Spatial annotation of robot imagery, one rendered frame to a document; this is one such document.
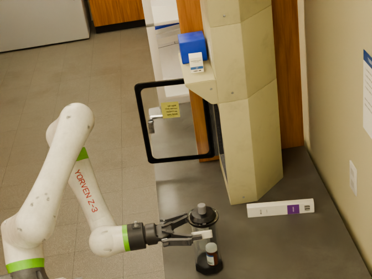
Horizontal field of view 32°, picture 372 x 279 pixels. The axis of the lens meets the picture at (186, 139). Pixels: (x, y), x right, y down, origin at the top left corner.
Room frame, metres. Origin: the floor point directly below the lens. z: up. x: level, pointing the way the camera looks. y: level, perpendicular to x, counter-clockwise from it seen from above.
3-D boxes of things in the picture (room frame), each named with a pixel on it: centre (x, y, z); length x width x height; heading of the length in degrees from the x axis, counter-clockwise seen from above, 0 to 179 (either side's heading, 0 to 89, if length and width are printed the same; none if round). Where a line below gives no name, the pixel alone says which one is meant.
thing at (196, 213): (1.80, -0.02, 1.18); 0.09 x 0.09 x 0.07
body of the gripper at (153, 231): (1.80, 0.14, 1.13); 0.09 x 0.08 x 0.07; 91
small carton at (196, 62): (2.27, -0.08, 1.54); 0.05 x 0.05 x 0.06; 88
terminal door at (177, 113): (2.48, 0.03, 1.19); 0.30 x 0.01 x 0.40; 84
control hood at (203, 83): (2.32, -0.08, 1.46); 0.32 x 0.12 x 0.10; 1
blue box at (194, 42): (2.39, -0.08, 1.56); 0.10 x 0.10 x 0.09; 1
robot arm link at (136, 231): (1.80, 0.22, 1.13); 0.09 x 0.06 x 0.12; 1
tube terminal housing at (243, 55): (2.32, -0.26, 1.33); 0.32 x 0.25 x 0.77; 1
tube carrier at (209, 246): (1.80, -0.02, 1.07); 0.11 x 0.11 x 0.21
